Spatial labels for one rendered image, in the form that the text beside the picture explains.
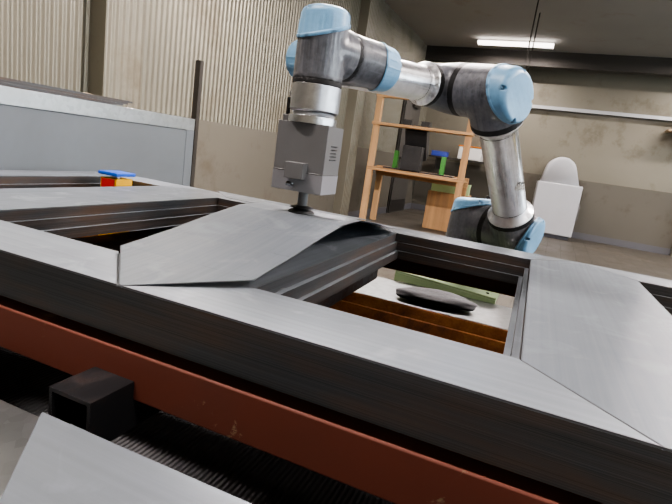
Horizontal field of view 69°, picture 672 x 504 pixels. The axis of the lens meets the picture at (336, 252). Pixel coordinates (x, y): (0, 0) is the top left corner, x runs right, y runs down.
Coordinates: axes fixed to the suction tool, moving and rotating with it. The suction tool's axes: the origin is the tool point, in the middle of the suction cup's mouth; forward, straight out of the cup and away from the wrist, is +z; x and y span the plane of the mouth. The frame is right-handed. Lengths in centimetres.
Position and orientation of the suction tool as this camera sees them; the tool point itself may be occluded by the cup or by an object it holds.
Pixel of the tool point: (300, 219)
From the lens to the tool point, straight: 79.4
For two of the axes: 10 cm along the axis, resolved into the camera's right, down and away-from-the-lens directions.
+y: 9.2, 2.0, -3.3
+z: -1.4, 9.7, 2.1
